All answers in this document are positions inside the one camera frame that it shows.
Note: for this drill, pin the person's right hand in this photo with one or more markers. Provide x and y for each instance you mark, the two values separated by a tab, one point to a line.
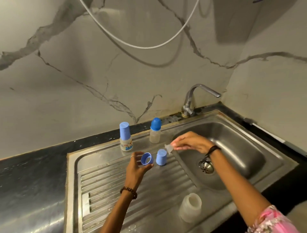
195	142

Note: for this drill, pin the person's left hand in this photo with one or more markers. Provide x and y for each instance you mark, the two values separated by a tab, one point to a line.
133	172

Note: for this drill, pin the person's left thumb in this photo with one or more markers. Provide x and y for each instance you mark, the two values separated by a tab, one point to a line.
148	167

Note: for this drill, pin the person's right thumb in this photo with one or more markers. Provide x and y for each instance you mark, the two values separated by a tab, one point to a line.
181	147

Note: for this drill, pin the clear silicone bottle nipple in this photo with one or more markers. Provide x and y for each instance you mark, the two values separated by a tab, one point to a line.
168	148

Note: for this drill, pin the person's right forearm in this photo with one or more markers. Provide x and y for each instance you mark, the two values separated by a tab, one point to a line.
237	184

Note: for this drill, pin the person's left forearm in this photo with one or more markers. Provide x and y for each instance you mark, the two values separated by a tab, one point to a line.
117	213

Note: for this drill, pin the blue plastic bottle cap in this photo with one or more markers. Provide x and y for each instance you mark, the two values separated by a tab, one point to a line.
161	157

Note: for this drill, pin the clear baby bottle, rounded cap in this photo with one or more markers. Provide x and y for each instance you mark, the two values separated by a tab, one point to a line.
155	134

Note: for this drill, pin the black thread wristband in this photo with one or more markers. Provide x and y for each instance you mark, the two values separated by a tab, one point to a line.
212	150

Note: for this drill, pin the stainless steel sink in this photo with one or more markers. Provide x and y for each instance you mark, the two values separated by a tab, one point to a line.
120	182

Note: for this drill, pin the metal sink drain strainer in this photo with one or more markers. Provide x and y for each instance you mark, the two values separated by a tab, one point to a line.
206	167

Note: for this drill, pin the printed baby bottle, blue cap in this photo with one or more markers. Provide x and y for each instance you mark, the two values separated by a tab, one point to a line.
125	139

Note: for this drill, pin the chrome sink faucet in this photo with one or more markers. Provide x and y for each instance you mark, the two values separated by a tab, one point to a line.
191	96

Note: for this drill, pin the open clear baby bottle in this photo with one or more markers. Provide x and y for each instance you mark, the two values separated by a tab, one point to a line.
190	207

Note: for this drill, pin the pink floral sleeve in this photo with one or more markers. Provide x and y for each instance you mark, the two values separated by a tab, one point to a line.
271	220

